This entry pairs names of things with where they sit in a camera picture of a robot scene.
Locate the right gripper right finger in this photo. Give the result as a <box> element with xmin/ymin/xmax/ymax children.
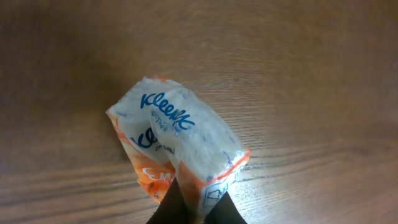
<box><xmin>205</xmin><ymin>192</ymin><xmax>247</xmax><ymax>224</ymax></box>

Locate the orange tissue pack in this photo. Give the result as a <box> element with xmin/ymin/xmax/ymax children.
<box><xmin>107</xmin><ymin>77</ymin><xmax>250</xmax><ymax>216</ymax></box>

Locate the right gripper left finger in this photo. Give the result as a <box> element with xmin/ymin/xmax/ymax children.
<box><xmin>146</xmin><ymin>179</ymin><xmax>188</xmax><ymax>224</ymax></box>

